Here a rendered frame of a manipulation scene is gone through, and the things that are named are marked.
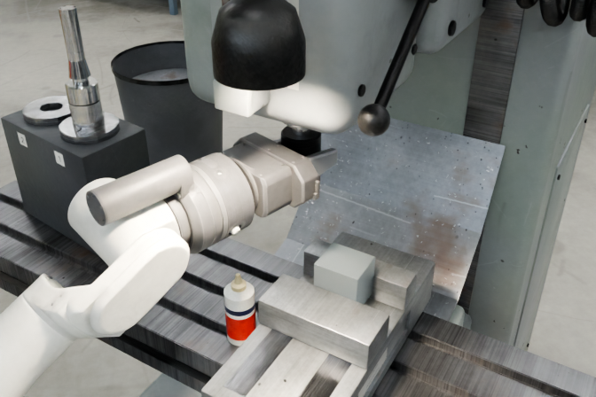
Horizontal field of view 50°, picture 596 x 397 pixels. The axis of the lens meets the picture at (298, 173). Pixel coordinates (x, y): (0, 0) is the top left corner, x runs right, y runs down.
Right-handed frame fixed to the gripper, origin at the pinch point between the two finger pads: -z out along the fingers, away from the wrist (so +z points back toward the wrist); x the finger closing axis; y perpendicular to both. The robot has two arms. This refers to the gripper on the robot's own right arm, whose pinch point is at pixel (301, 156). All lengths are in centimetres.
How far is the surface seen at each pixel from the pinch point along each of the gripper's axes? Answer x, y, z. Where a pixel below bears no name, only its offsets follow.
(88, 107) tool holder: 37.1, 3.5, 8.1
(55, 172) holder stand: 40.7, 14.0, 13.7
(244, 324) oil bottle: 2.3, 23.2, 8.1
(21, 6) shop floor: 514, 123, -165
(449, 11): -8.5, -16.2, -14.5
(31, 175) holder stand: 48, 17, 15
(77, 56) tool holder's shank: 38.2, -4.1, 7.8
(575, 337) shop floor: 1, 123, -132
